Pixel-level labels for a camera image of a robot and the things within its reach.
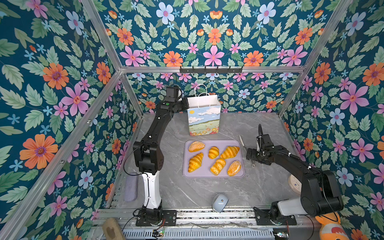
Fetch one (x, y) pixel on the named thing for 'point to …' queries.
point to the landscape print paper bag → (204, 114)
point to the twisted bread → (215, 169)
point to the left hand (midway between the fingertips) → (190, 98)
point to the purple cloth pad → (131, 187)
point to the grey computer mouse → (219, 202)
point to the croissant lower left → (195, 162)
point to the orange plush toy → (331, 228)
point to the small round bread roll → (213, 152)
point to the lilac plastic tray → (213, 159)
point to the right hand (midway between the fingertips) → (253, 156)
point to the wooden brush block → (112, 230)
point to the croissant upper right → (230, 151)
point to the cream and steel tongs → (252, 164)
